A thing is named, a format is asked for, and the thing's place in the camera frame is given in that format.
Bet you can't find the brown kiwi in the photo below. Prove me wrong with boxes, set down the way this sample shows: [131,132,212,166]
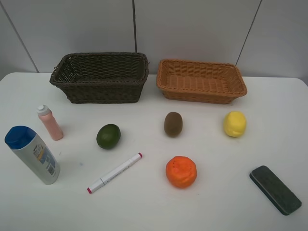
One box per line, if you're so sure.
[164,112,183,137]

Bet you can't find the green lime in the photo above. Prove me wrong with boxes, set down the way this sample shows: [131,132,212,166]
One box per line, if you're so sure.
[96,124,121,150]

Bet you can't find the orange mandarin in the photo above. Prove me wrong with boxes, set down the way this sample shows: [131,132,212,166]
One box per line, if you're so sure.
[166,156,197,189]

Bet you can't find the yellow lemon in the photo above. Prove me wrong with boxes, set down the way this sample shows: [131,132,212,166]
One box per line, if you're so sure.
[223,111,247,138]

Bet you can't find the white marker pink caps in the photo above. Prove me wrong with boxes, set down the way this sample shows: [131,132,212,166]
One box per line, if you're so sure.
[87,153,142,194]

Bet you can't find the small pink bottle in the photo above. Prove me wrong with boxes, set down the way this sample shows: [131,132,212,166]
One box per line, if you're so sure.
[37,105,64,141]

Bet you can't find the white bottle blue cap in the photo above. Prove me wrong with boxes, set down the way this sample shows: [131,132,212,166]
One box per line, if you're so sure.
[4,126,60,185]

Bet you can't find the dark felt whiteboard eraser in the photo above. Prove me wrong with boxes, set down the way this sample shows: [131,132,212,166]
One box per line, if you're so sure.
[249,166,302,216]

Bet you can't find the light brown wicker basket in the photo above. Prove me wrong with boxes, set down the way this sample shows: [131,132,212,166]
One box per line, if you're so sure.
[156,59,247,104]

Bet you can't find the dark brown wicker basket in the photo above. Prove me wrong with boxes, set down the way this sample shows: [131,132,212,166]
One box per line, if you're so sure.
[50,52,149,104]

